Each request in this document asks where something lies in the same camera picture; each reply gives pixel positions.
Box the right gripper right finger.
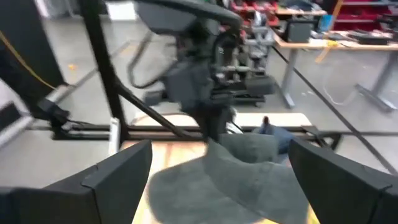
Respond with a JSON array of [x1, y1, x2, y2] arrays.
[[288, 138, 398, 224]]

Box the gray wheeled machine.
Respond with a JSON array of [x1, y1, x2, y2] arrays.
[[234, 12, 277, 108]]

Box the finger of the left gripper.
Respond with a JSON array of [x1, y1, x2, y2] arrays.
[[216, 108, 236, 138], [198, 111, 218, 142]]

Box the black aluminium table frame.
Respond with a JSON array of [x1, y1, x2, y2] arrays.
[[27, 0, 398, 150]]

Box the silver mounting plate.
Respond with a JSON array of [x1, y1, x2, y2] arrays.
[[108, 117, 121, 156]]

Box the black cabinet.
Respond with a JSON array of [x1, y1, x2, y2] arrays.
[[0, 0, 68, 121]]

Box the red shelving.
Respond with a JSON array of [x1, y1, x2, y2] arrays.
[[331, 0, 398, 32]]

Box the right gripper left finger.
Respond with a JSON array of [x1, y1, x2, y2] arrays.
[[0, 139, 154, 224]]

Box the wooden desk gray legs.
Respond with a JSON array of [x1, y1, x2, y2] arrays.
[[272, 29, 398, 113]]

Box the black box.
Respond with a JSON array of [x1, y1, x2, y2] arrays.
[[285, 19, 314, 44]]

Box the yellow cable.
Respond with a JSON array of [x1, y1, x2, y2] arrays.
[[0, 30, 58, 91]]

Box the blue denim cap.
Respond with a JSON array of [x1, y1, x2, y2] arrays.
[[256, 123, 297, 156]]

